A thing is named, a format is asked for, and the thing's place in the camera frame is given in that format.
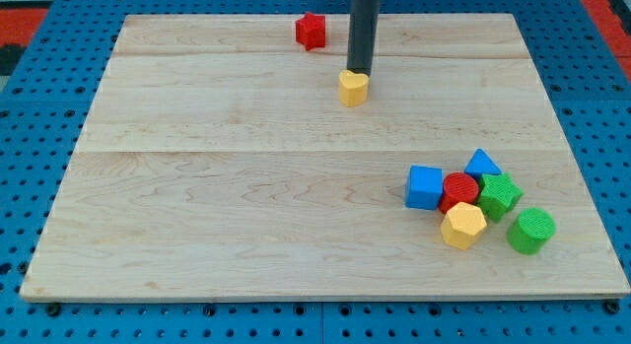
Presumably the yellow heart block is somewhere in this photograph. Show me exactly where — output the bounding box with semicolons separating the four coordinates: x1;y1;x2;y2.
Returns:
338;70;370;107

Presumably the blue cube block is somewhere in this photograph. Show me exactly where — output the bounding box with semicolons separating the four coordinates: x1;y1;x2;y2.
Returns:
405;165;443;210

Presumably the light wooden board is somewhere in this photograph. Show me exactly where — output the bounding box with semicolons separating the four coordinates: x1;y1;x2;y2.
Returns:
20;14;630;303

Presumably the red star block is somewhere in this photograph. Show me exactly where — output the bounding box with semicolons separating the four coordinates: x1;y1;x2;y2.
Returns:
295;12;326;51

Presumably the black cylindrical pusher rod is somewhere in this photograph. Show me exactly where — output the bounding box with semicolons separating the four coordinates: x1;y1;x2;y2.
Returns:
346;0;381;76

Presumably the red cylinder block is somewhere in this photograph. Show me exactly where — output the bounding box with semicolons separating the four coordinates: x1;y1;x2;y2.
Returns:
438;172;479;214

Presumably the yellow hexagon block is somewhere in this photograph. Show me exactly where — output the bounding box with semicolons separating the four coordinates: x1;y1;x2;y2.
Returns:
440;202;487;250

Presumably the blue triangle block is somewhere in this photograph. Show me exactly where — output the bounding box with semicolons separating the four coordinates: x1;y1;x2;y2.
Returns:
464;149;502;180

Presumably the green star block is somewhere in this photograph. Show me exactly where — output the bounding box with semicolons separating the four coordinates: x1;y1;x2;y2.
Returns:
477;172;524;223

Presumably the green cylinder block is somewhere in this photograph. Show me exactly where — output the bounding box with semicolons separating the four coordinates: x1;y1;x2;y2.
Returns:
507;207;556;255

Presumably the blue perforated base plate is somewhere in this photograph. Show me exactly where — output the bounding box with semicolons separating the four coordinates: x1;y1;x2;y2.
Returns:
1;0;630;343

